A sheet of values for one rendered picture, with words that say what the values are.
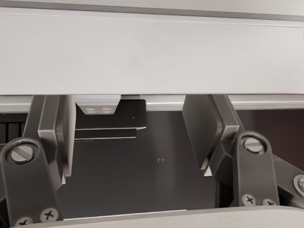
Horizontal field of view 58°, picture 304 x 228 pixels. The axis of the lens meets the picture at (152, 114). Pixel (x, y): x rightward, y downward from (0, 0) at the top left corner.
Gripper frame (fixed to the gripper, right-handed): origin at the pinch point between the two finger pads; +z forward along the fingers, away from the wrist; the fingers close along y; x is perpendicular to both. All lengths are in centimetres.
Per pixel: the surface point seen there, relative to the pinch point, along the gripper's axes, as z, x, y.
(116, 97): 6.9, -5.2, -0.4
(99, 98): 6.9, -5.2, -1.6
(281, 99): 21.9, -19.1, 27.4
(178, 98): 22.0, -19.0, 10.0
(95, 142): 34, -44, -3
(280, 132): 35, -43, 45
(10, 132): 27.5, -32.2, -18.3
